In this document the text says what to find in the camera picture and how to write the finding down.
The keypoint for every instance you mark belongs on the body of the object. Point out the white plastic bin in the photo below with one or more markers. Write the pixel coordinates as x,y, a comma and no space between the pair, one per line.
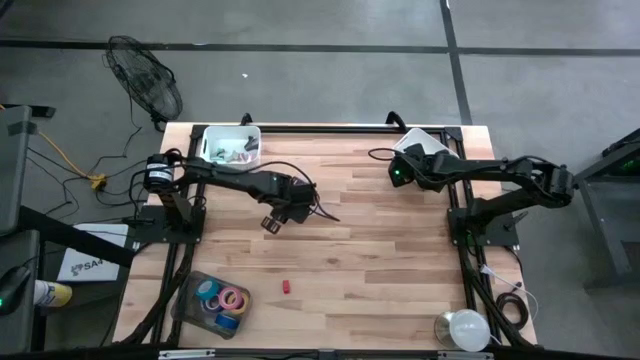
210,137
442,145

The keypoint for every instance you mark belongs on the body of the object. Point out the pink stapler remover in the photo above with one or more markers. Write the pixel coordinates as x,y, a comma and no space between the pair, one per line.
242,158

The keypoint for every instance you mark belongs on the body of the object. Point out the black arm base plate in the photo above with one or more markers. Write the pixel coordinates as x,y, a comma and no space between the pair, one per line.
150,232
495,232

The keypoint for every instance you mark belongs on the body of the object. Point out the black floor fan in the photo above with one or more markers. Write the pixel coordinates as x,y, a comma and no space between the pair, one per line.
145,80

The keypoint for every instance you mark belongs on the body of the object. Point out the grey desk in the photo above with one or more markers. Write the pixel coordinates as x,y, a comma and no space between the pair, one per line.
12,175
22,330

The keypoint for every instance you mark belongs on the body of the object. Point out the black side stand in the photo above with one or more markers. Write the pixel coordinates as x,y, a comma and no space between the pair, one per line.
600,225

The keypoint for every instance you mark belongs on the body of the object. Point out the black diagonal stand beam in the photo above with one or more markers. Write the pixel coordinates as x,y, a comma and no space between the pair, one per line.
75,239

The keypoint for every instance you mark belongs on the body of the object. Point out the white dome table lamp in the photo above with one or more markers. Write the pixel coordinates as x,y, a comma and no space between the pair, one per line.
467,332

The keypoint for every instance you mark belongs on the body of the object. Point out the clear grey plastic bin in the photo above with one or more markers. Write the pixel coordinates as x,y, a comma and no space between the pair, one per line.
187,300

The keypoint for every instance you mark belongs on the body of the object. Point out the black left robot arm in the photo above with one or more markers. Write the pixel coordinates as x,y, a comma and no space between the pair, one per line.
225,177

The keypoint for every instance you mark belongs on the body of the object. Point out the yellow spray can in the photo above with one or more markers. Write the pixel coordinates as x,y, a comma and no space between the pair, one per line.
52,294

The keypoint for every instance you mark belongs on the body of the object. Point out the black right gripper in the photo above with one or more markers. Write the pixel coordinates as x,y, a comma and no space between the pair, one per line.
420,159

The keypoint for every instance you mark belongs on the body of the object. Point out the white cardboard box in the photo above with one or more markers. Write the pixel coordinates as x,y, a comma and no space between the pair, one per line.
95,265

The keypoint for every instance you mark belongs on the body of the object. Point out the black computer mouse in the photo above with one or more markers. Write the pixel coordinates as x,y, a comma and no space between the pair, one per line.
12,287

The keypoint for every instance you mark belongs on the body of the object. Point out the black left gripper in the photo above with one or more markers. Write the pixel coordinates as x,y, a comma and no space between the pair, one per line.
297,192

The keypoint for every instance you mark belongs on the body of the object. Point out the pink tape roll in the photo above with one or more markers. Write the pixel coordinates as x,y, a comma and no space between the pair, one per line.
221,298

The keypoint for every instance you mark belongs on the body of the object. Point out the light blue tape roll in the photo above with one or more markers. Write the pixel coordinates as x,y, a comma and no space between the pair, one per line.
198,290

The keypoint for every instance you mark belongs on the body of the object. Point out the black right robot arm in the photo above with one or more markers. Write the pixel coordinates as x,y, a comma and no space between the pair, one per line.
490,172

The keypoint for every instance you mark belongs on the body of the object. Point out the silver frame bracket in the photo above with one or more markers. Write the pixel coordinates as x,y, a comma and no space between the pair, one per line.
185,354
465,356

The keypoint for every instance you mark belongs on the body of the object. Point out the dark blue tape roll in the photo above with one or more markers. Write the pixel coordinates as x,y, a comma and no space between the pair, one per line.
227,322

